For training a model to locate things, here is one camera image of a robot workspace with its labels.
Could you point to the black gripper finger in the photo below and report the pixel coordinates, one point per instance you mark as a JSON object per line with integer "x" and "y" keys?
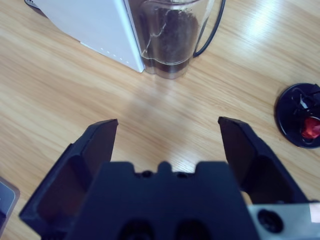
{"x": 62, "y": 180}
{"x": 257, "y": 170}

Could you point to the red coffee capsule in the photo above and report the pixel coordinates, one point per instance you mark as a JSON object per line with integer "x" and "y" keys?
{"x": 310, "y": 130}

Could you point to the white capsule coffee machine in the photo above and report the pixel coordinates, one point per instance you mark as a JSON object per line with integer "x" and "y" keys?
{"x": 100, "y": 30}

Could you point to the black capsule holder with rods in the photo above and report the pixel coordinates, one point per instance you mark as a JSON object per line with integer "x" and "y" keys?
{"x": 287, "y": 120}

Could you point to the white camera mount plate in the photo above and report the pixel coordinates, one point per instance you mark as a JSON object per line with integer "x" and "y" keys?
{"x": 7, "y": 197}

